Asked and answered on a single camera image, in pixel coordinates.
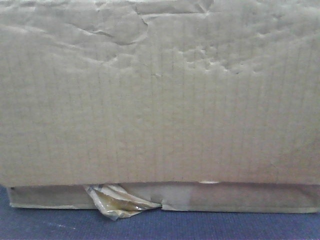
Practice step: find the brown cardboard box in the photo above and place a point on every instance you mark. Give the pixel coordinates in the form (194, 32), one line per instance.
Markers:
(197, 105)

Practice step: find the crumpled clear packing tape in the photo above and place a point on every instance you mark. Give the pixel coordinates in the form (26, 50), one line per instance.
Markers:
(114, 202)

